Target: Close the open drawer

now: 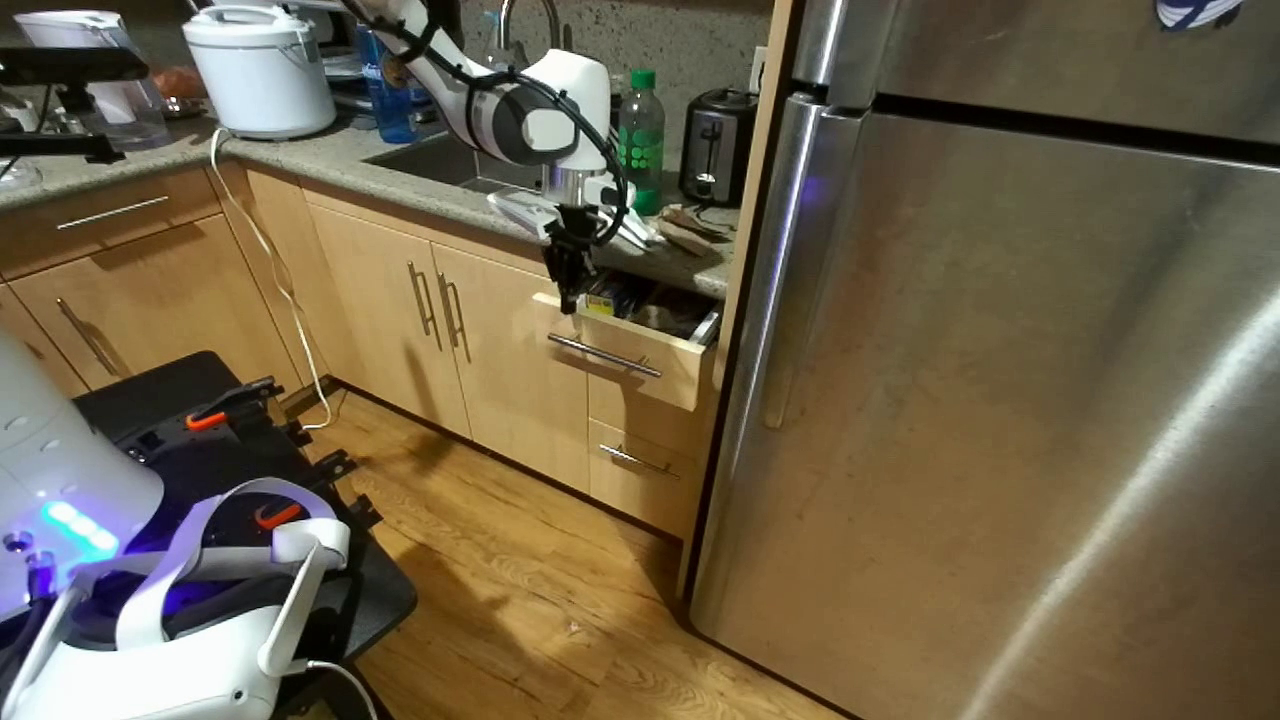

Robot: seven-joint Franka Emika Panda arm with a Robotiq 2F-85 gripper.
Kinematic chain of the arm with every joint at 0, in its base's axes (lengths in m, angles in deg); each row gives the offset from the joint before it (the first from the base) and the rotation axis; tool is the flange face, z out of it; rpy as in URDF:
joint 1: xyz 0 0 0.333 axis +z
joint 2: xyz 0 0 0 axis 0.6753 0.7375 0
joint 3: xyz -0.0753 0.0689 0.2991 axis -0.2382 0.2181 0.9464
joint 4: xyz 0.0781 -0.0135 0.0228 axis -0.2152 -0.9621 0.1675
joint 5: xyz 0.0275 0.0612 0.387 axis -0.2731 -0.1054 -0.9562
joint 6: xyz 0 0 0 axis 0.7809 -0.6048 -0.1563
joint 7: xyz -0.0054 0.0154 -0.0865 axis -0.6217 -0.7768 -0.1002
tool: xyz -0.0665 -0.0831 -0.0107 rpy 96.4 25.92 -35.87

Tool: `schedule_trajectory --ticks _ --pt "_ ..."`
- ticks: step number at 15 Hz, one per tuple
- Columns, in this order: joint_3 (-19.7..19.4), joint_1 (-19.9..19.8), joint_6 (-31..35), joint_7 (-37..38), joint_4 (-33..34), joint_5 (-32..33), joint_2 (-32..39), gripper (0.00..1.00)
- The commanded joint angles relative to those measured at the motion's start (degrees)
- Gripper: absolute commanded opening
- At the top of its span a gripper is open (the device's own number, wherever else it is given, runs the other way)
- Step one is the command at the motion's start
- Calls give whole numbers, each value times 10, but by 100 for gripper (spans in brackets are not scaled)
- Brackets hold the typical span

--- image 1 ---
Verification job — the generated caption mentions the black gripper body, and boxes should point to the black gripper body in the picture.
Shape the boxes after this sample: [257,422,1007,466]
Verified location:
[535,199,604,293]

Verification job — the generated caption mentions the wooden drawer with metal handle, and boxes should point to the wooden drawer with metal handle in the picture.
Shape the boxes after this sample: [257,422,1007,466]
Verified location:
[530,273,726,417]

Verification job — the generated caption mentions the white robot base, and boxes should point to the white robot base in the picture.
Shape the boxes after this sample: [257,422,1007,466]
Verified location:
[0,323,170,626]

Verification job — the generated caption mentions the short wooden drawer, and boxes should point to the short wooden drawer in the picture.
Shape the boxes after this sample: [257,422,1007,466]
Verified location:
[584,373,713,544]

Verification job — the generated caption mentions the wide wooden drawer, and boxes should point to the wide wooden drawer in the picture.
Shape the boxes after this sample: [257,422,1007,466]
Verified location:
[0,159,227,280]

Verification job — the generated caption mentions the silver utensil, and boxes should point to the silver utensil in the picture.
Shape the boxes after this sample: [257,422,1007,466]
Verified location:
[604,195,678,262]

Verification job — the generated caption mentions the clear plastic bags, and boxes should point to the clear plastic bags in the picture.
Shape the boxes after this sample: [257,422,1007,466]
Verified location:
[596,273,722,344]

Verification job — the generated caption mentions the green soda bottle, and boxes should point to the green soda bottle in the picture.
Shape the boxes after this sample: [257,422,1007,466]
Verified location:
[614,69,670,222]

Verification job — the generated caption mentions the black toaster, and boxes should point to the black toaster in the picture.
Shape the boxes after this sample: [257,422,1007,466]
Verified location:
[678,88,761,208]

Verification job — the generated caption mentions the steel kitchen sink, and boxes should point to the steel kitchen sink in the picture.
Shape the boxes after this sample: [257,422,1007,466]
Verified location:
[364,129,535,195]

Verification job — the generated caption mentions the chrome faucet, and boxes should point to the chrome faucet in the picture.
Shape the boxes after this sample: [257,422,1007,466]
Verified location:
[491,0,571,73]

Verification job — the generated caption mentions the white rice cooker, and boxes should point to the white rice cooker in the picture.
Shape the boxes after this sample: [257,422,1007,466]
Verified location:
[182,0,342,145]

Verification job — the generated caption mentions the black clamp with orange tip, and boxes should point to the black clamp with orange tip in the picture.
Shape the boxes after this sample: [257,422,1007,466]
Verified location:
[155,375,287,436]
[252,450,385,536]

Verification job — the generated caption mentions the large wooden cabinet door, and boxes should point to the large wooden cabinet door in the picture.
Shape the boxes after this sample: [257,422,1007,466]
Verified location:
[4,235,302,396]

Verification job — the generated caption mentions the stainless steel refrigerator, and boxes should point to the stainless steel refrigerator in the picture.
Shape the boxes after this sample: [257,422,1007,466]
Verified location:
[690,0,1280,720]

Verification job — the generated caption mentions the clear plastic container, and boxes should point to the clear plastic container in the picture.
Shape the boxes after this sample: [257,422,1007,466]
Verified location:
[81,76,176,152]

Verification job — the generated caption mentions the black metal stand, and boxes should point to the black metal stand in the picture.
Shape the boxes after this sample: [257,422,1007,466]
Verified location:
[0,45,153,170]

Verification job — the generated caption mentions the white bowl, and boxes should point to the white bowl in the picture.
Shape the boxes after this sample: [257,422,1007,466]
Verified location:
[13,7,135,55]

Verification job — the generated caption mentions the white VR headset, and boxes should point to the white VR headset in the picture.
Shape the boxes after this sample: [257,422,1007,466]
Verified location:
[0,474,385,720]

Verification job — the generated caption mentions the blue white fridge magnet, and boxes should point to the blue white fridge magnet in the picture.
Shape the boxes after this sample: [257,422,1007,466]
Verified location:
[1152,0,1248,35]

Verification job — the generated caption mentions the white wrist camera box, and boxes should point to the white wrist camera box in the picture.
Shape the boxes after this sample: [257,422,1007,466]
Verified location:
[483,184,566,247]

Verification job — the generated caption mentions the brown handled utensil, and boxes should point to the brown handled utensil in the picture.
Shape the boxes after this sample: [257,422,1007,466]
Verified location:
[658,199,735,262]

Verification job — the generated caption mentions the white power cable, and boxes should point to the white power cable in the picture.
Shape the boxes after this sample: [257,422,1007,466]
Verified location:
[206,123,343,436]

